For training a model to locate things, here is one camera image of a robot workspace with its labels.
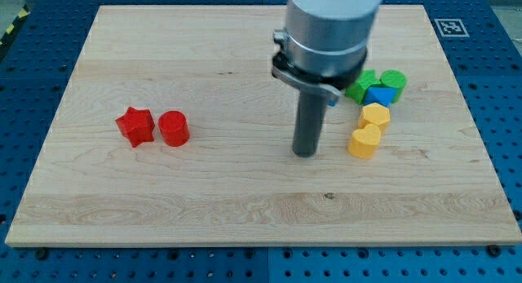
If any green star block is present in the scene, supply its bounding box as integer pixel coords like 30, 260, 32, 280
344, 69, 381, 104

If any fiducial marker tag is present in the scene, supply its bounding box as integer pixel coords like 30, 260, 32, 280
434, 18, 469, 38

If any blue triangle block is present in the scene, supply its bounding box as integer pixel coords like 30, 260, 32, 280
363, 86, 397, 107

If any red star block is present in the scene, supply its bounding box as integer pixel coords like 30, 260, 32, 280
115, 107, 155, 148

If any yellow heart block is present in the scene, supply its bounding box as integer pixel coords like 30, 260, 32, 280
347, 124, 382, 159

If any wooden board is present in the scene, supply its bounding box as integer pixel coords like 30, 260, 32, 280
6, 6, 521, 248

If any red cylinder block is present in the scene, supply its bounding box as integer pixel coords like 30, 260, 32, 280
158, 111, 190, 147

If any green cylinder block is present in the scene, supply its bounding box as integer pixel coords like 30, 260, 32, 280
380, 69, 408, 104

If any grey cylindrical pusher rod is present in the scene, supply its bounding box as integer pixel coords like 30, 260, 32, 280
292, 91, 328, 157

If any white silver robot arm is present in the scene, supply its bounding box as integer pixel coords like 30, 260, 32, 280
272, 0, 383, 157

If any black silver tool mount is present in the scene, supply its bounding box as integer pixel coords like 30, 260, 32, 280
272, 30, 367, 103

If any yellow hexagon block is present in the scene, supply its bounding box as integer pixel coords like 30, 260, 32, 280
357, 103, 391, 135

